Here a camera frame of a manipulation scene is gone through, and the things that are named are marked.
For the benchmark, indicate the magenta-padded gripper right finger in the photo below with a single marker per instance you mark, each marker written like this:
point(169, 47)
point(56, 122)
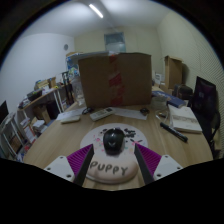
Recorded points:
point(149, 159)

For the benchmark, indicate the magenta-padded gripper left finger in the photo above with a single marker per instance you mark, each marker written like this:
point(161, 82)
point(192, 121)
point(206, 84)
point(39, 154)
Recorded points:
point(79, 160)

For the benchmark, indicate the black computer mouse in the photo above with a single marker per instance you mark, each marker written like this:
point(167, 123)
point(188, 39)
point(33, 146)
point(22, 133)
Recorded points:
point(114, 141)

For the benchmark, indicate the round printed mouse pad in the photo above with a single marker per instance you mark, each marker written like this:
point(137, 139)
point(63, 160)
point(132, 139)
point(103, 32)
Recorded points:
point(111, 166)

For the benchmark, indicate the black marker pen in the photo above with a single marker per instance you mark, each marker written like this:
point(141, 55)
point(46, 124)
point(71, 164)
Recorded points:
point(174, 132)

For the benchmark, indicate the flat white remote control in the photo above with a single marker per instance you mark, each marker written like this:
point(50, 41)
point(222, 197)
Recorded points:
point(70, 119)

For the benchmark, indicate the white paper sheet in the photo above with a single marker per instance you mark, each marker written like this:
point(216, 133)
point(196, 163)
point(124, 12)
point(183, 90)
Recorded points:
point(131, 114)
point(68, 113)

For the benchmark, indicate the white book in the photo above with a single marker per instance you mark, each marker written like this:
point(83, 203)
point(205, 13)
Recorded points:
point(185, 119)

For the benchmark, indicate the clear plastic cup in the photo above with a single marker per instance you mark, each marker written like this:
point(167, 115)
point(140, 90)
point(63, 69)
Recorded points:
point(159, 102)

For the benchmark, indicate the cluttered shelf unit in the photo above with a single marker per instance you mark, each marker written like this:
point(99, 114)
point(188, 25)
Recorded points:
point(36, 113)

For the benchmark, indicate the blue book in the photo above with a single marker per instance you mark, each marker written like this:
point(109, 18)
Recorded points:
point(171, 99)

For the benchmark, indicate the dark suitcase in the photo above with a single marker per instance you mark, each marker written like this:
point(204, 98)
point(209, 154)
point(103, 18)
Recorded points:
point(183, 91)

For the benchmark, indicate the large brown cardboard box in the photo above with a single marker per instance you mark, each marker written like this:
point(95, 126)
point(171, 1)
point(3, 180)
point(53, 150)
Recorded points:
point(96, 81)

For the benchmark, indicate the black office chair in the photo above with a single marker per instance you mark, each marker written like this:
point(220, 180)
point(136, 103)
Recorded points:
point(205, 100)

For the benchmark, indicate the tall open cardboard box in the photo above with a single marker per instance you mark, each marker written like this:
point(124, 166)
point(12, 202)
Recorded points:
point(174, 71)

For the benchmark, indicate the blue and white box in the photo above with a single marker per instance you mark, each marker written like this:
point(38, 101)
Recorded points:
point(71, 65)

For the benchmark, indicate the grey paper stack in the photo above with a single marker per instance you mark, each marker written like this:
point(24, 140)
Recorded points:
point(90, 55)

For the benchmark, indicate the grey door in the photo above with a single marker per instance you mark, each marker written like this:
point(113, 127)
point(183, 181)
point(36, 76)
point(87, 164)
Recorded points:
point(115, 42)

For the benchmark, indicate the ceiling tube light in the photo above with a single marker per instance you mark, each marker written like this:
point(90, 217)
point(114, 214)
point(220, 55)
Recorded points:
point(96, 10)

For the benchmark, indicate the round wall clock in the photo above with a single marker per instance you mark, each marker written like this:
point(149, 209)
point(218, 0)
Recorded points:
point(65, 47)

